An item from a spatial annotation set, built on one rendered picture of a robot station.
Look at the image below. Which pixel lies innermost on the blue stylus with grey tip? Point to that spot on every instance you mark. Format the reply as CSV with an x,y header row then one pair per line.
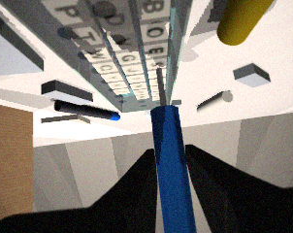
x,y
174,187

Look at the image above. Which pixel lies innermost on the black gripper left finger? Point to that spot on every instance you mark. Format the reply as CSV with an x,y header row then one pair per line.
x,y
128,207

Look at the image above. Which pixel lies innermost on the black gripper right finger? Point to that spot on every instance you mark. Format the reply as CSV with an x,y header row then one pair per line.
x,y
233,201

